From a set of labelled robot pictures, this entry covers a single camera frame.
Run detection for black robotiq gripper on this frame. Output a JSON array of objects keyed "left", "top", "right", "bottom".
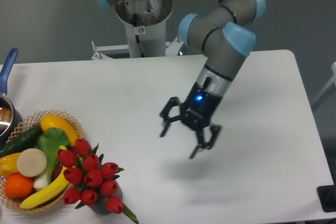
[{"left": 159, "top": 82, "right": 223, "bottom": 159}]

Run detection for red tulip bouquet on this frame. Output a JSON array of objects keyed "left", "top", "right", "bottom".
[{"left": 57, "top": 138, "right": 139, "bottom": 223}]

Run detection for dark grey ribbed vase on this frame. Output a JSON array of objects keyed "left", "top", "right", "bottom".
[{"left": 88, "top": 183, "right": 123, "bottom": 215}]

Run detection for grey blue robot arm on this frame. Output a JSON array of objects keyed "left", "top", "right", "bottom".
[{"left": 94, "top": 0, "right": 266, "bottom": 153}]

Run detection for yellow squash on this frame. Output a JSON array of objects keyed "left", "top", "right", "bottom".
[{"left": 40, "top": 114, "right": 79, "bottom": 147}]

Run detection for green bok choy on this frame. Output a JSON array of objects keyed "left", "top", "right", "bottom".
[{"left": 34, "top": 127, "right": 69, "bottom": 190}]

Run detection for yellow banana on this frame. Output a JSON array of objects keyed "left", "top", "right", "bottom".
[{"left": 19, "top": 145, "right": 70, "bottom": 211}]

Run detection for purple red vegetable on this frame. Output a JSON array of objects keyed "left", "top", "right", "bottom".
[{"left": 52, "top": 147, "right": 77, "bottom": 181}]

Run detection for black device at table edge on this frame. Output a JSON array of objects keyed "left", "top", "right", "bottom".
[{"left": 317, "top": 185, "right": 335, "bottom": 212}]

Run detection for green cucumber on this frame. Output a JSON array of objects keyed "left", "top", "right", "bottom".
[{"left": 1, "top": 124, "right": 43, "bottom": 157}]

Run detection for beige round disc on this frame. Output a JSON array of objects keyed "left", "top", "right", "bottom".
[{"left": 16, "top": 148, "right": 47, "bottom": 177}]

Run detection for orange fruit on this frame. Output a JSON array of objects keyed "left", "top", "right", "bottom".
[{"left": 4, "top": 173, "right": 33, "bottom": 199}]

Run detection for yellow bell pepper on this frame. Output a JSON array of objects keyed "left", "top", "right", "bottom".
[{"left": 0, "top": 153, "right": 21, "bottom": 178}]

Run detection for woven wicker basket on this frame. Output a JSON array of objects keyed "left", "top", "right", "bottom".
[{"left": 1, "top": 110, "right": 84, "bottom": 214}]

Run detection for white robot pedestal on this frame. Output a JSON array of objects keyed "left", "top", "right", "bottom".
[{"left": 91, "top": 0, "right": 183, "bottom": 60}]

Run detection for white furniture frame right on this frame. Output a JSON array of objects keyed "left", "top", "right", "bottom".
[{"left": 311, "top": 62, "right": 335, "bottom": 112}]

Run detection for blue handled saucepan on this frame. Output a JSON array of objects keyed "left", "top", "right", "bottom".
[{"left": 1, "top": 48, "right": 23, "bottom": 149}]

